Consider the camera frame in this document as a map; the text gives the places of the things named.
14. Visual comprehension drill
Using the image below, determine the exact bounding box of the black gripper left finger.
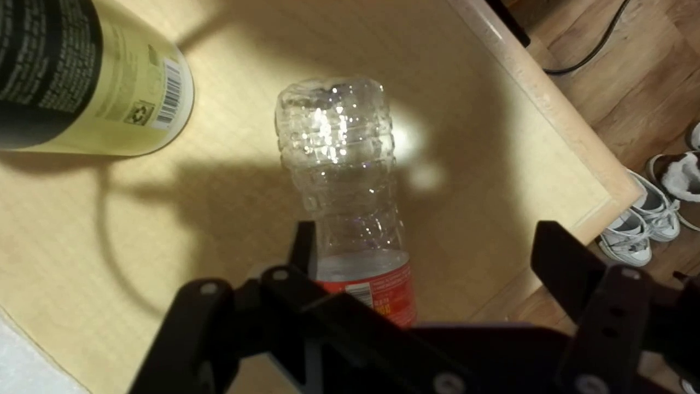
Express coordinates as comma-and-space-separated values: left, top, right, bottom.
129, 217, 410, 394

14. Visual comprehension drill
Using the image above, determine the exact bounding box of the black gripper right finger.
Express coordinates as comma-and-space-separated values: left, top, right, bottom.
528, 219, 700, 394

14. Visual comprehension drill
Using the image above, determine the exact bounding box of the clear plastic bottle red label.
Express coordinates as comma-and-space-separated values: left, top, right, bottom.
271, 74, 418, 331

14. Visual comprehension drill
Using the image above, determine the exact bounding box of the white grey sneaker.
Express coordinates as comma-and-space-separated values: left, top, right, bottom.
597, 207, 655, 270
625, 168, 684, 246
645, 121, 700, 207

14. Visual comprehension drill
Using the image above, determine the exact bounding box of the white sheet under board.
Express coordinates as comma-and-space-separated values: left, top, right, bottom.
0, 311, 83, 394

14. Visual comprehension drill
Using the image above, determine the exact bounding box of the yellow canister with white lid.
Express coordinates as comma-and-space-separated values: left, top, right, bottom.
0, 0, 196, 159

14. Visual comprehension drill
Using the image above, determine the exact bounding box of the black floor cable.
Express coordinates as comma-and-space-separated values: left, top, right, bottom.
540, 0, 630, 78

